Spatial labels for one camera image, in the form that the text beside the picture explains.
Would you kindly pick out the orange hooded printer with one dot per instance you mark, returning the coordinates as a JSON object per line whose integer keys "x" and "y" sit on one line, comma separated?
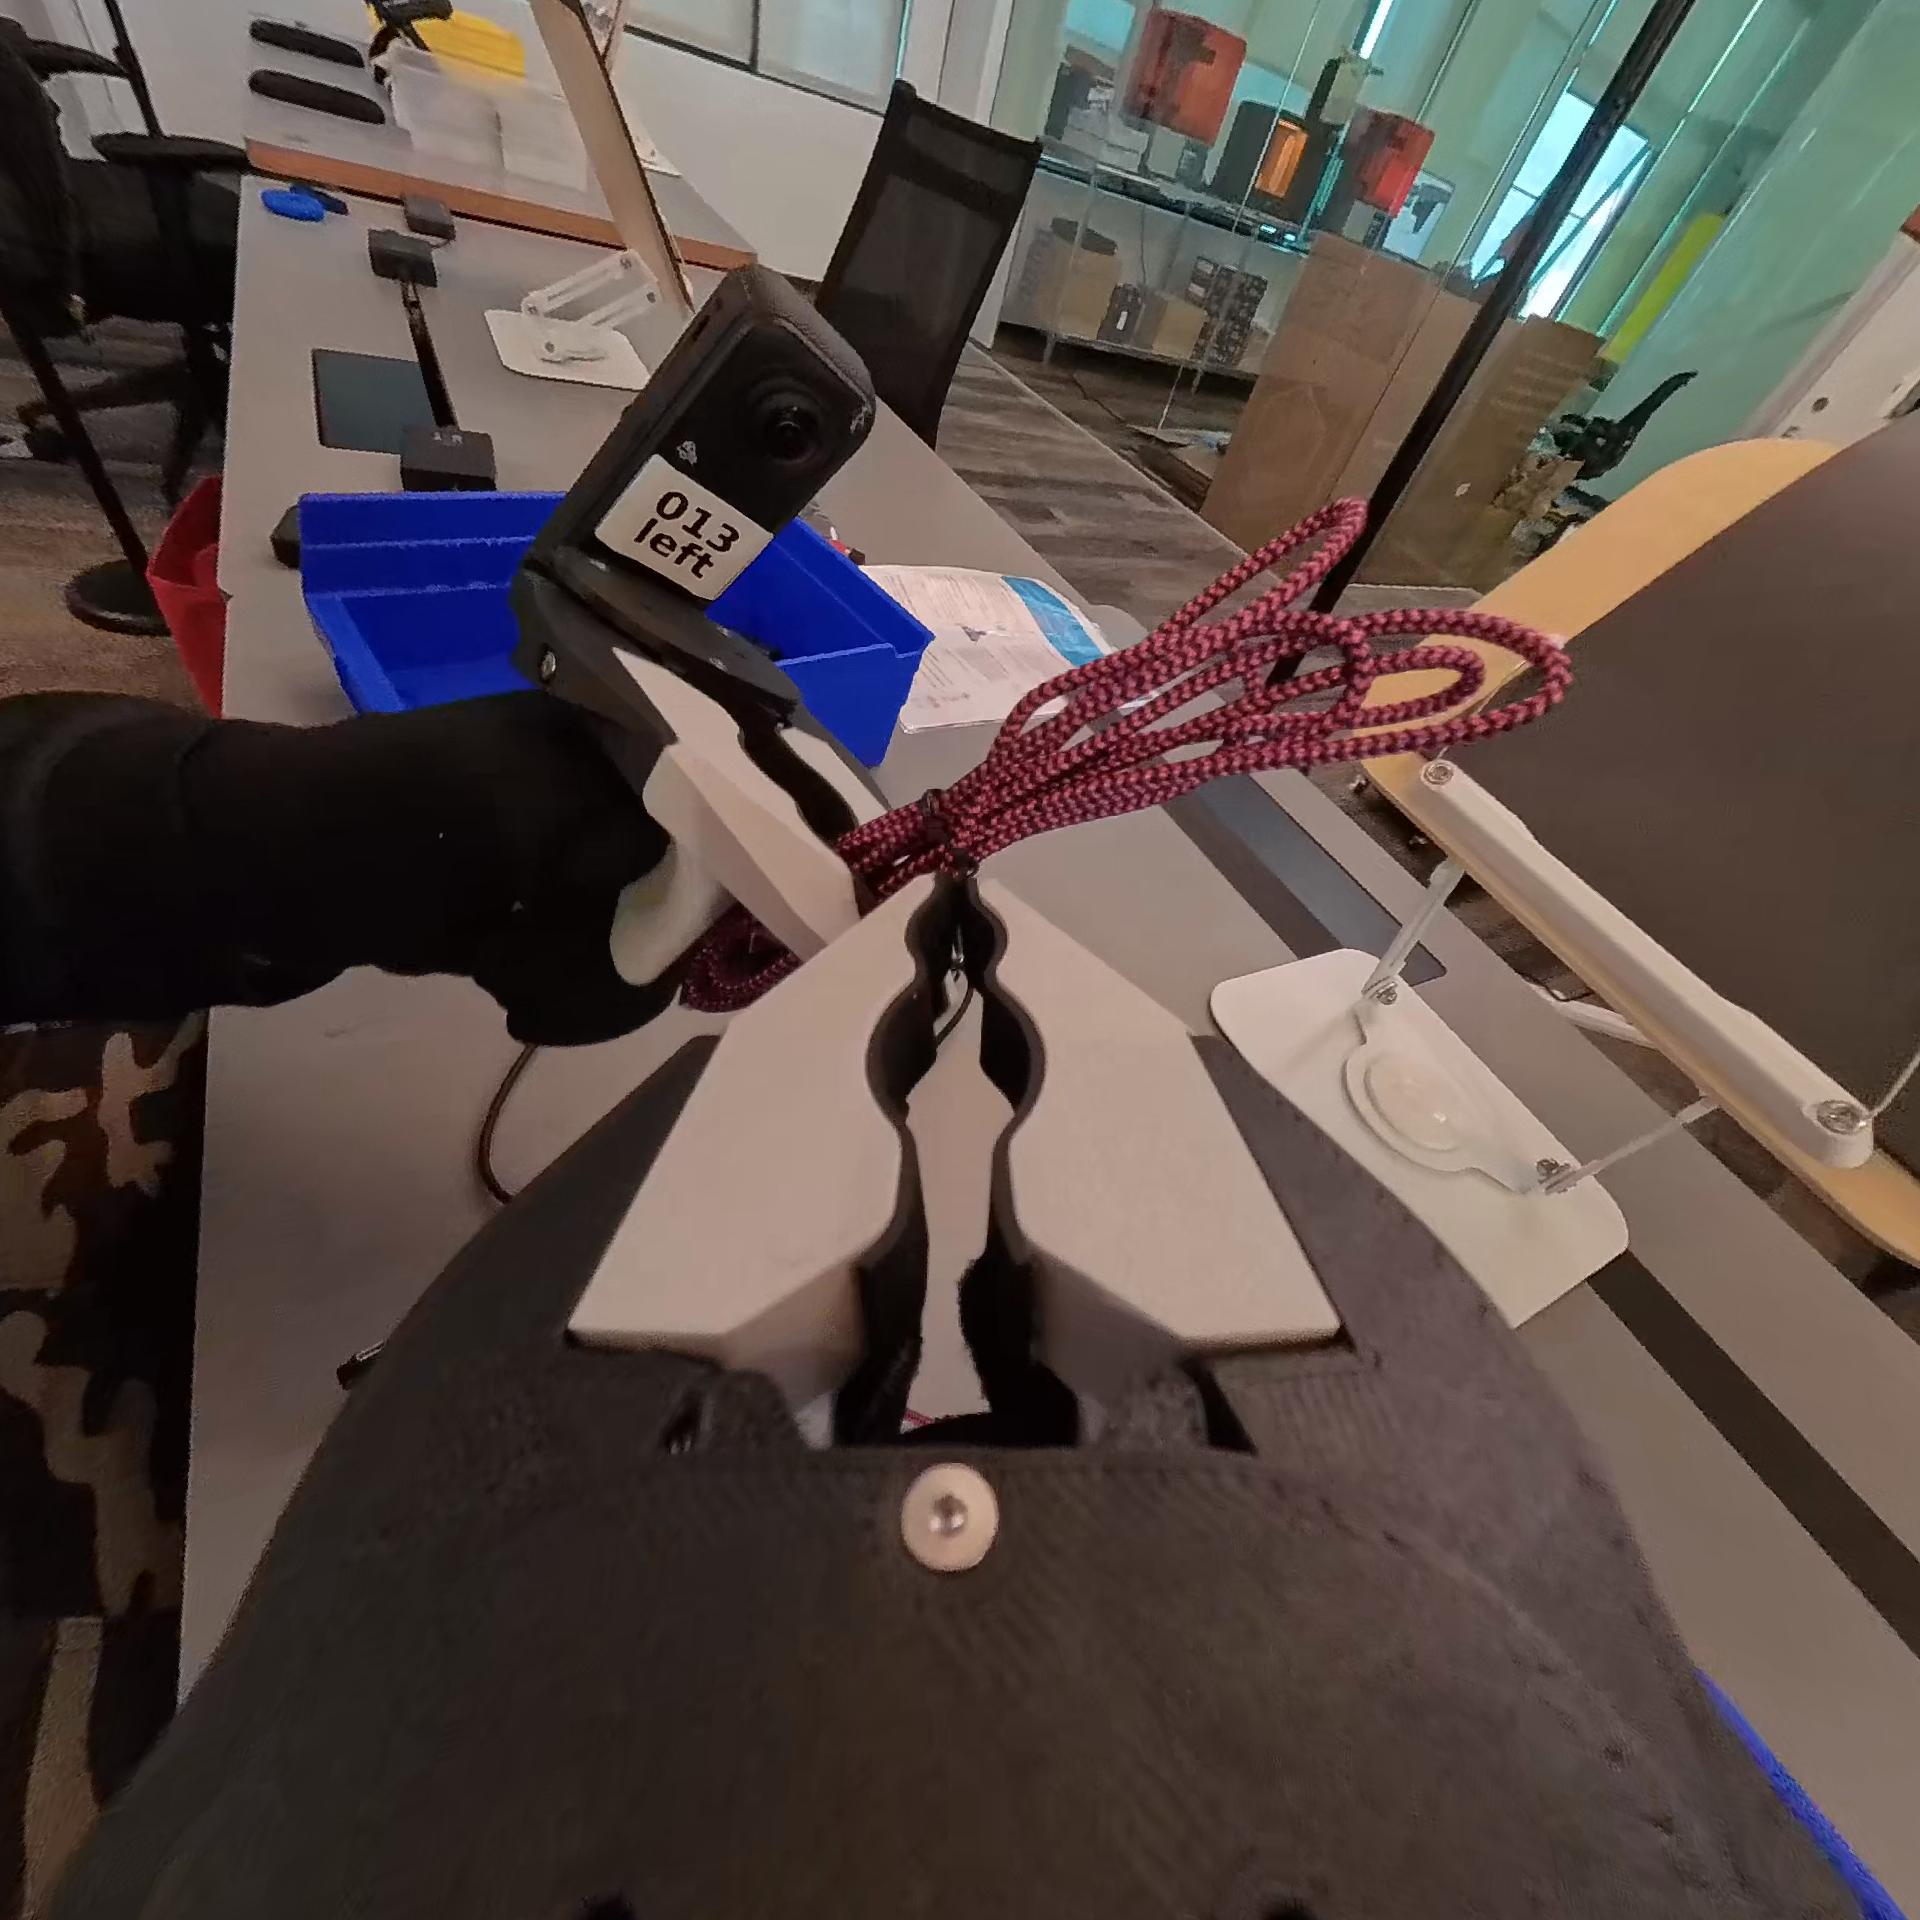
{"x": 1396, "y": 166}
{"x": 1185, "y": 77}

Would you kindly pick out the dark grey tablet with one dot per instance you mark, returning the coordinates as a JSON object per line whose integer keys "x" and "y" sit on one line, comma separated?
{"x": 369, "y": 398}

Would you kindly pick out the person's left hand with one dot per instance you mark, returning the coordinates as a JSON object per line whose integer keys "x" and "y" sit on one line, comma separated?
{"x": 421, "y": 856}

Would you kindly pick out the blue plastic bin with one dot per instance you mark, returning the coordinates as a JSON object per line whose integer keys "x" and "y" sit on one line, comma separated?
{"x": 421, "y": 586}
{"x": 1771, "y": 1770}

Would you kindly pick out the black box device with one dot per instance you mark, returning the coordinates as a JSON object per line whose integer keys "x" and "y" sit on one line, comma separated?
{"x": 446, "y": 457}

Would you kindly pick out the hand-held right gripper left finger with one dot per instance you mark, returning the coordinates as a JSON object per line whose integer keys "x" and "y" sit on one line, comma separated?
{"x": 750, "y": 1200}

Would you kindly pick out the black mesh office chair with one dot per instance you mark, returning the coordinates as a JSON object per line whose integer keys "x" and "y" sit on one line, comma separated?
{"x": 45, "y": 194}
{"x": 923, "y": 255}

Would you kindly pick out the red plastic bin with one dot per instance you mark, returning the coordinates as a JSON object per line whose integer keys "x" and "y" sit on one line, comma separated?
{"x": 188, "y": 599}

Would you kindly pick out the large cardboard box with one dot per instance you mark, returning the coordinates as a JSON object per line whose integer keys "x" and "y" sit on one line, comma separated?
{"x": 1349, "y": 421}

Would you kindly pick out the person's left forearm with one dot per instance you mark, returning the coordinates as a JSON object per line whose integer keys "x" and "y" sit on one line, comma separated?
{"x": 91, "y": 856}

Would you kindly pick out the person's camouflage pants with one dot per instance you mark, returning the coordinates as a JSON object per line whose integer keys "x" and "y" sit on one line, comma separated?
{"x": 91, "y": 1200}

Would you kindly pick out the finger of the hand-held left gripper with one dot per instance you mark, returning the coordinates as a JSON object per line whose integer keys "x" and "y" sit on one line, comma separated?
{"x": 856, "y": 777}
{"x": 750, "y": 840}

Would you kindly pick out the small black flat device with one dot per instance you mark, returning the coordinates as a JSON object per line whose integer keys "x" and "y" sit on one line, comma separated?
{"x": 289, "y": 533}

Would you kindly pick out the small black adapter box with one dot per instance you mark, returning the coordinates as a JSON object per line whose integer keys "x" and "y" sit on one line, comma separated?
{"x": 404, "y": 255}

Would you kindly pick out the white blue printed leaflet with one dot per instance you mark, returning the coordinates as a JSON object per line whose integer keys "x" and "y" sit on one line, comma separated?
{"x": 974, "y": 645}

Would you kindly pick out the white tablet stand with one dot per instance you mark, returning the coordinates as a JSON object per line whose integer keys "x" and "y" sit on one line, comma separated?
{"x": 1291, "y": 1050}
{"x": 569, "y": 353}

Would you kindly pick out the black pole stand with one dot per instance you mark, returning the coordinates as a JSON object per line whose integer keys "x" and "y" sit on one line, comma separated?
{"x": 1501, "y": 316}

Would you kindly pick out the wooden board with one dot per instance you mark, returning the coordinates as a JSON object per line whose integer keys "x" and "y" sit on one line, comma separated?
{"x": 609, "y": 149}

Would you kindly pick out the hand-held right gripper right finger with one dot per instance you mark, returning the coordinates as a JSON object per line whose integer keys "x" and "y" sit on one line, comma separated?
{"x": 1155, "y": 1200}

